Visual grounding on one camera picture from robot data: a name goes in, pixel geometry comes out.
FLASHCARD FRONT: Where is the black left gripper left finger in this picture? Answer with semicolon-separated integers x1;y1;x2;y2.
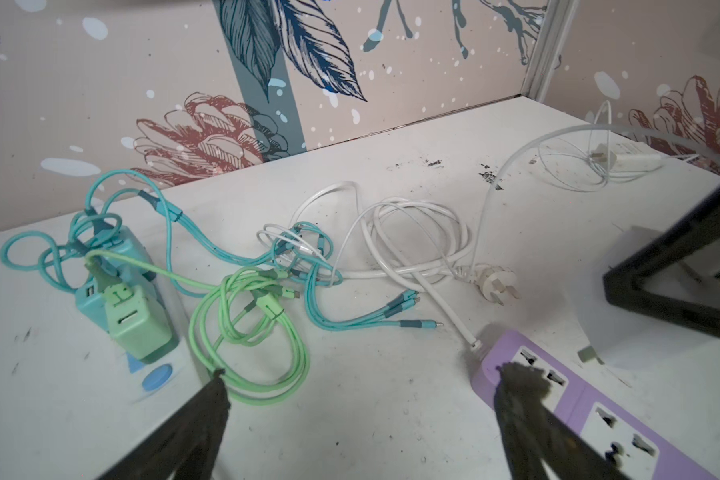
101;369;231;479

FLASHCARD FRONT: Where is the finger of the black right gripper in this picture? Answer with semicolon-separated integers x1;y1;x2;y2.
603;187;720;339

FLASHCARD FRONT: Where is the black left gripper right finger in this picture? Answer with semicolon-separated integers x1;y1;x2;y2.
494;362;625;479

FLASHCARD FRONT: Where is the pale lilac charger adapter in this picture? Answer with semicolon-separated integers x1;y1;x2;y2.
563;226;720;369

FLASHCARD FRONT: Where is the white blue power strip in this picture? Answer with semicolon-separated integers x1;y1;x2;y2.
113;340;209;404

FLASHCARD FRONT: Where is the purple power strip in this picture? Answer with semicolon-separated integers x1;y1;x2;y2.
471;330;713;479

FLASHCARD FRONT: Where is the green plug adapter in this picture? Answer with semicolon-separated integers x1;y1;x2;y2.
103;283;179;364

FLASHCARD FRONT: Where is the teal plug adapter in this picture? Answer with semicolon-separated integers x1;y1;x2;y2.
74;226;158;332

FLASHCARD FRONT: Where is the teal multi-head charging cable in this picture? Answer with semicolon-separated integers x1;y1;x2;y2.
0;169;439;334

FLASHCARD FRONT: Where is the green charging cable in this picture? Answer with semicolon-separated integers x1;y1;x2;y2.
83;248;311;406

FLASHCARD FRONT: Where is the white charger adapter with cable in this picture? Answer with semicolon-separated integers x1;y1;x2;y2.
460;98;720;270

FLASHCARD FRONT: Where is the white power strip cord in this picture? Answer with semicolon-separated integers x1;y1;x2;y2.
257;181;520;352

